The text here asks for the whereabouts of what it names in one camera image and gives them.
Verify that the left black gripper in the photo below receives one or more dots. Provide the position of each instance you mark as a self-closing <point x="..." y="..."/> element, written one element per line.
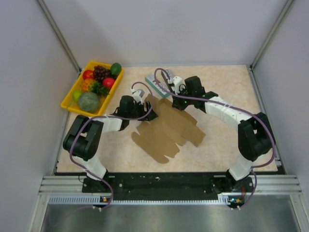
<point x="147" y="108"/>

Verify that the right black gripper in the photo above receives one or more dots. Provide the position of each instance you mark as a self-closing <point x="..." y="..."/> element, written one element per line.
<point x="176" y="104"/>

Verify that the brown cardboard box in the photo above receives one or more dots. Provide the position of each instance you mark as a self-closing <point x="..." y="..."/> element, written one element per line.
<point x="161" y="137"/>

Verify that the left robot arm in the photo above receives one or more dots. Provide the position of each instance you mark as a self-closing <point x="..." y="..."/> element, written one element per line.
<point x="84" y="135"/>

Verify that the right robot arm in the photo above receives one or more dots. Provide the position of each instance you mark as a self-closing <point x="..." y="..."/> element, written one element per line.
<point x="255" y="136"/>

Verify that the teal white carton box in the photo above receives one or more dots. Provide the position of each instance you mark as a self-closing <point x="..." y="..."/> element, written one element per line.
<point x="151" y="81"/>

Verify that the silver brown carton box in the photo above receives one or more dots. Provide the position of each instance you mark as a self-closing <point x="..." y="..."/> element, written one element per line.
<point x="167" y="76"/>

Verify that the red peach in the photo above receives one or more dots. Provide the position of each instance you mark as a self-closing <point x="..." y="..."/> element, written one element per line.
<point x="108" y="82"/>

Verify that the green avocado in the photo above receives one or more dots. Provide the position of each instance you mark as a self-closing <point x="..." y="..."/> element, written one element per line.
<point x="115" y="68"/>

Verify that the green round melon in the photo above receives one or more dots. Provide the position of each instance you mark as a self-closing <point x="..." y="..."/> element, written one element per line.
<point x="89" y="102"/>

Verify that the dark purple grape bunch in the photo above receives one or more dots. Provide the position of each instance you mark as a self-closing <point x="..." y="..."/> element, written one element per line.
<point x="100" y="73"/>

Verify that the red apple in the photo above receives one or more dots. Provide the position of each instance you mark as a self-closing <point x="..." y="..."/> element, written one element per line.
<point x="88" y="74"/>

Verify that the green lime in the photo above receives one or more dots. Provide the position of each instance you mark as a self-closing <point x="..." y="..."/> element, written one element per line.
<point x="76" y="94"/>

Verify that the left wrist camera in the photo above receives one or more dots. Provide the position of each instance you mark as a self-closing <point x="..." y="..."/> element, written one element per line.
<point x="138" y="95"/>

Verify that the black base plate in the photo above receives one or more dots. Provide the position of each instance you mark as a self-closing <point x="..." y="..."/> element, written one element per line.
<point x="166" y="186"/>

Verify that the aluminium rail with cable duct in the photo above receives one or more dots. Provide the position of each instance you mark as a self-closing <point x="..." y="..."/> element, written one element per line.
<point x="68" y="189"/>

